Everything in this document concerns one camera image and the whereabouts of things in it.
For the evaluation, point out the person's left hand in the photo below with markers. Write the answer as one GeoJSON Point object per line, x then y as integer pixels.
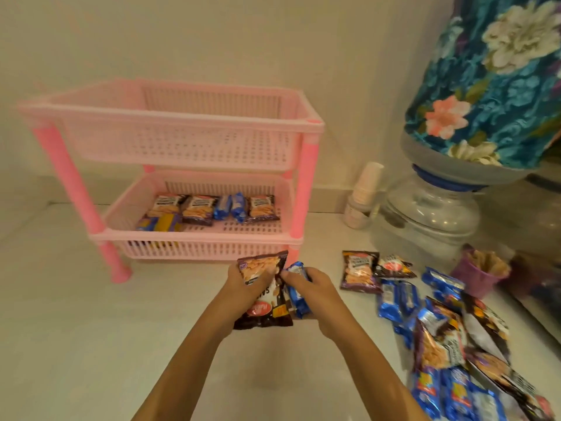
{"type": "Point", "coordinates": [236, 302]}

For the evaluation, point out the person's right hand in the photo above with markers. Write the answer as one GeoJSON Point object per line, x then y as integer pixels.
{"type": "Point", "coordinates": [324, 302]}

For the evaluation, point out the blue biscuit snack packet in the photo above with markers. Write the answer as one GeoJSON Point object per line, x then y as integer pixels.
{"type": "Point", "coordinates": [298, 302]}
{"type": "Point", "coordinates": [222, 208]}
{"type": "Point", "coordinates": [239, 208]}
{"type": "Point", "coordinates": [148, 224]}

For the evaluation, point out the salted peanuts packet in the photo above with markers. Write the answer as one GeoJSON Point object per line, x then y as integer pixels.
{"type": "Point", "coordinates": [265, 311]}

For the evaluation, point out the yellow snack packet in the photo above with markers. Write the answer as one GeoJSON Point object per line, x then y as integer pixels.
{"type": "Point", "coordinates": [168, 222]}

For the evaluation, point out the pile of snack packets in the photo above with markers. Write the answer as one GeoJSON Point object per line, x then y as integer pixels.
{"type": "Point", "coordinates": [438, 346]}

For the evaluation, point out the pink two-tier plastic rack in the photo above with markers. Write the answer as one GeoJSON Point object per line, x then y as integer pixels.
{"type": "Point", "coordinates": [188, 144]}

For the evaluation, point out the person's left forearm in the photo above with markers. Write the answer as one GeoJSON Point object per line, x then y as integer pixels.
{"type": "Point", "coordinates": [184, 372]}

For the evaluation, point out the person's right forearm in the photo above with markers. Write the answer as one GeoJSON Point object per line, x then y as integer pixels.
{"type": "Point", "coordinates": [377, 377]}

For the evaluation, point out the white jar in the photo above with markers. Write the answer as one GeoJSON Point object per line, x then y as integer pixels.
{"type": "Point", "coordinates": [355, 219]}

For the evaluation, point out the stack of paper cups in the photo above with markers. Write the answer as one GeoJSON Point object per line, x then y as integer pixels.
{"type": "Point", "coordinates": [368, 184]}

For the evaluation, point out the clear water dispenser base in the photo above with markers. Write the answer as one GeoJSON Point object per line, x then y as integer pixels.
{"type": "Point", "coordinates": [434, 214]}

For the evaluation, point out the purple cup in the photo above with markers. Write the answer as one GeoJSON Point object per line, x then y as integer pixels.
{"type": "Point", "coordinates": [475, 278]}

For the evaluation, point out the bunch of wooden stirrers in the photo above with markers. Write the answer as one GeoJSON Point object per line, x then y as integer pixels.
{"type": "Point", "coordinates": [491, 262]}

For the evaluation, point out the clear water bottle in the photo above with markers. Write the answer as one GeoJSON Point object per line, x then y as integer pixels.
{"type": "Point", "coordinates": [429, 162]}

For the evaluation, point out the floral fabric bottle cover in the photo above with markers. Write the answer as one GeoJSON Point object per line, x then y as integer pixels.
{"type": "Point", "coordinates": [495, 83]}

